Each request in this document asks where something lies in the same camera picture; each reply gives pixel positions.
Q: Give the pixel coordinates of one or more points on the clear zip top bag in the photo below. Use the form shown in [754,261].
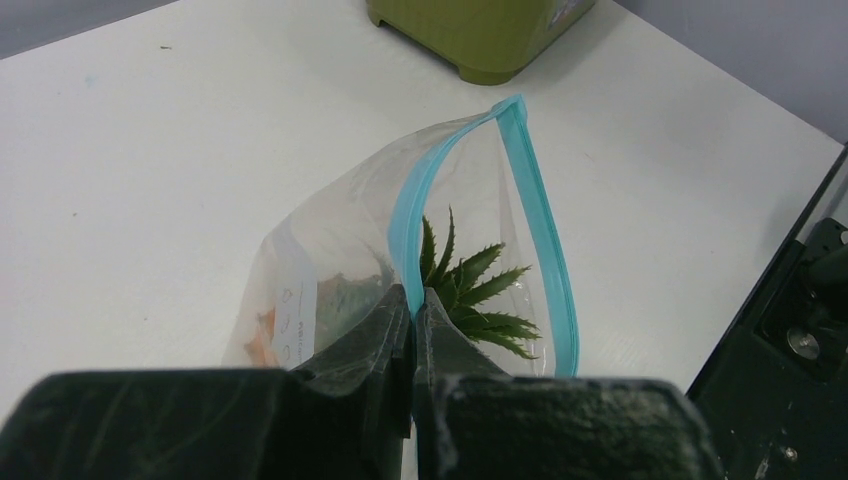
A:
[459,208]

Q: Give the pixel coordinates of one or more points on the toy pineapple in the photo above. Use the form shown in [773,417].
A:
[317,275]

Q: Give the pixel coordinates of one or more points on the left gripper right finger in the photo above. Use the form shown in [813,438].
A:
[475,421]

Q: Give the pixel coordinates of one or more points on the olive green plastic bin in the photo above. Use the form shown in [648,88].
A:
[488,41]

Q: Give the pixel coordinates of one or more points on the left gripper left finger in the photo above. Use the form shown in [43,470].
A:
[342,414]

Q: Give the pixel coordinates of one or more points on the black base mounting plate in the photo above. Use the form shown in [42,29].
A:
[774,390]

